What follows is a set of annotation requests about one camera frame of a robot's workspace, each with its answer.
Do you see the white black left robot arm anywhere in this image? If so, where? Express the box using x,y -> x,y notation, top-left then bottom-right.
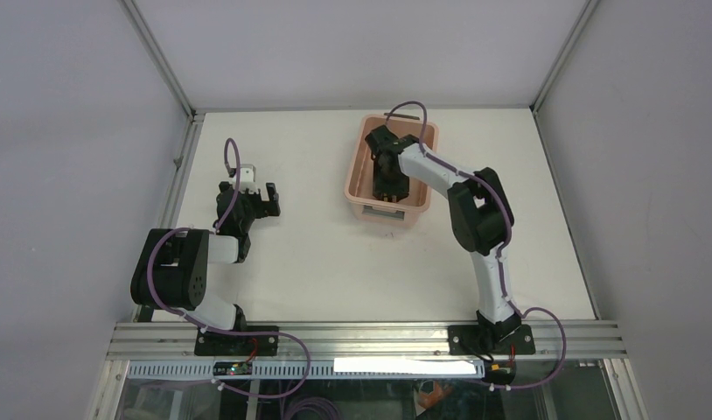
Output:
129,181 -> 281,333

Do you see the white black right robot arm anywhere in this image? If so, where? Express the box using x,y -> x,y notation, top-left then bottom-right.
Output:
364,125 -> 521,346

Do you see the pink plastic bin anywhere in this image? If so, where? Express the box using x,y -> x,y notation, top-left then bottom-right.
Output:
344,114 -> 432,228

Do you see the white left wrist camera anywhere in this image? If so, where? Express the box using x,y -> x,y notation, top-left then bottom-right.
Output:
233,164 -> 260,194

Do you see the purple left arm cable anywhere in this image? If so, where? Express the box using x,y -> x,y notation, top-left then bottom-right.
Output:
146,137 -> 312,400

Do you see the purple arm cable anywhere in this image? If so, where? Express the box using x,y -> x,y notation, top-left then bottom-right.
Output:
146,137 -> 312,400
383,101 -> 568,390

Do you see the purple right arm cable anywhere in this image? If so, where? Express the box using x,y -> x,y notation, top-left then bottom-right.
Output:
383,101 -> 568,390

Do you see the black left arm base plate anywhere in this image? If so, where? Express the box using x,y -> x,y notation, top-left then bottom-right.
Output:
193,325 -> 279,357

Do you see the aluminium front rail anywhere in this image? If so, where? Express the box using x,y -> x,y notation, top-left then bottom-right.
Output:
106,320 -> 628,361

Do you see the white slotted cable duct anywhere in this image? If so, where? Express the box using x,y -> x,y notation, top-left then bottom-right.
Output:
128,357 -> 485,381

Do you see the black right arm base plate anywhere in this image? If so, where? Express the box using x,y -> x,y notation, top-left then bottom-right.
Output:
447,325 -> 536,356

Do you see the aluminium left frame post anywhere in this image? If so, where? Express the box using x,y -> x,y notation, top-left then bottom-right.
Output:
118,0 -> 196,120

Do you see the aluminium frame post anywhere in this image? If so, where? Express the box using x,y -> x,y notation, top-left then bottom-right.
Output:
530,0 -> 600,116
118,0 -> 196,120

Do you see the aluminium right frame post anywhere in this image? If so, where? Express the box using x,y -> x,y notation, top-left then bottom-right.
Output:
530,0 -> 600,116

